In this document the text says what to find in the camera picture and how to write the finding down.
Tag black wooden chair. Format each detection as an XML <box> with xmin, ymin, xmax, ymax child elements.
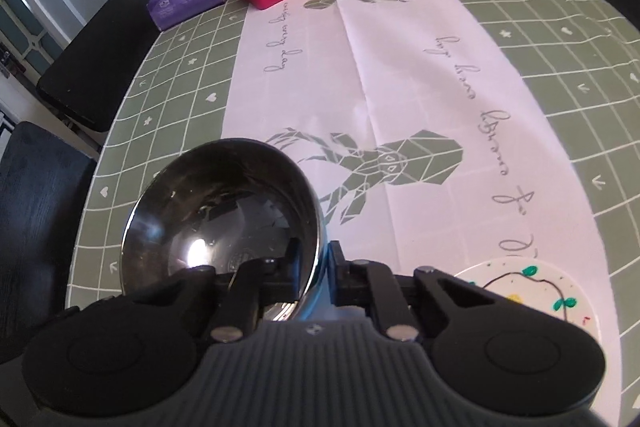
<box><xmin>0</xmin><ymin>122</ymin><xmax>98</xmax><ymax>365</ymax></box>

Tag white deer print table runner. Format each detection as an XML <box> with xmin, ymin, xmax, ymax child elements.
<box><xmin>220</xmin><ymin>0</ymin><xmax>623</xmax><ymax>388</ymax></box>

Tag green checked tablecloth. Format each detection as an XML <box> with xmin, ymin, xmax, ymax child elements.
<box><xmin>65</xmin><ymin>0</ymin><xmax>640</xmax><ymax>388</ymax></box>

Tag white painted ceramic plate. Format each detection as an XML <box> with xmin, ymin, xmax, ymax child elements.
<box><xmin>452</xmin><ymin>257</ymin><xmax>601</xmax><ymax>349</ymax></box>

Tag teal glass panel door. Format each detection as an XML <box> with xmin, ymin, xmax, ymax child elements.
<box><xmin>0</xmin><ymin>0</ymin><xmax>66</xmax><ymax>80</ymax></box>

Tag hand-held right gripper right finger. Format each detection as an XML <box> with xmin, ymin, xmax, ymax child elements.
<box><xmin>327</xmin><ymin>241</ymin><xmax>501</xmax><ymax>342</ymax></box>

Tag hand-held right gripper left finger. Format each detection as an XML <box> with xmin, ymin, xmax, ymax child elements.
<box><xmin>167</xmin><ymin>241</ymin><xmax>303</xmax><ymax>343</ymax></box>

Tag stainless steel bowl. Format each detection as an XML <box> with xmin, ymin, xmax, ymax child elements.
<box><xmin>120</xmin><ymin>138</ymin><xmax>331</xmax><ymax>323</ymax></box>

